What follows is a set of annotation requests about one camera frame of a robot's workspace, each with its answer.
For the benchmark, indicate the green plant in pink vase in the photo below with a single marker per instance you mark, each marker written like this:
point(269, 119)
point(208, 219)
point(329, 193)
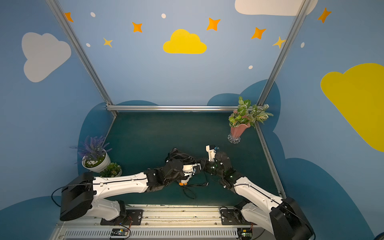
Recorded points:
point(246, 116)

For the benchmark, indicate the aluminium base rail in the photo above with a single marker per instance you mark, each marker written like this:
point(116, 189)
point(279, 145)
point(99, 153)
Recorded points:
point(161, 222)

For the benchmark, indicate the aluminium frame post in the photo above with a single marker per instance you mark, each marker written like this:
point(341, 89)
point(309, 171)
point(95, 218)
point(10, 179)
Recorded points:
point(291, 36)
point(72, 37)

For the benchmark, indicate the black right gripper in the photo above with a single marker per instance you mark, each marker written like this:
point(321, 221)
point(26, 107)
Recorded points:
point(208, 166)

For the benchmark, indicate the green circuit board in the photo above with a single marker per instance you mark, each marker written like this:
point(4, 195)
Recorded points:
point(244, 233)
point(119, 233)

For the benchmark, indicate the right green circuit board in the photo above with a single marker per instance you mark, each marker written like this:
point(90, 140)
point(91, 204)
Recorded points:
point(244, 233)

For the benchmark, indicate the penguin plush bag decoration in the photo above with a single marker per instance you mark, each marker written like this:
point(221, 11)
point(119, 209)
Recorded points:
point(184, 180)

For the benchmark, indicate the left aluminium frame post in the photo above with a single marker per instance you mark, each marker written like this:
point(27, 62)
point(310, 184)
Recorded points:
point(72, 37)

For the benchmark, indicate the horizontal aluminium frame rail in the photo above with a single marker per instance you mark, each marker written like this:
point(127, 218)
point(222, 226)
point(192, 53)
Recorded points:
point(126, 108)

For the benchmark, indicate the small green succulent pot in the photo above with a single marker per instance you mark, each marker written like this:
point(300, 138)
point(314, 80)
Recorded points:
point(113, 170)

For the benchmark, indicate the left green circuit board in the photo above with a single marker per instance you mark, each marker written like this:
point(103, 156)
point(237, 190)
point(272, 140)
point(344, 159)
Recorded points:
point(119, 233)

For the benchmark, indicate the purple lavender in white pot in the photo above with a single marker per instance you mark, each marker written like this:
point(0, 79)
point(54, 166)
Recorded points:
point(94, 154)

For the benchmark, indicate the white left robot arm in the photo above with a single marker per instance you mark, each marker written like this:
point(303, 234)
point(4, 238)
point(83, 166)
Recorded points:
point(88, 195)

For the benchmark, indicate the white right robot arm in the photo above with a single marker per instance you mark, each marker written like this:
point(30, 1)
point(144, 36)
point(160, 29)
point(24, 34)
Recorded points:
point(281, 217)

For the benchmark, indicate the right aluminium frame post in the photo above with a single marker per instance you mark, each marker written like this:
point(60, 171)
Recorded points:
point(291, 36)

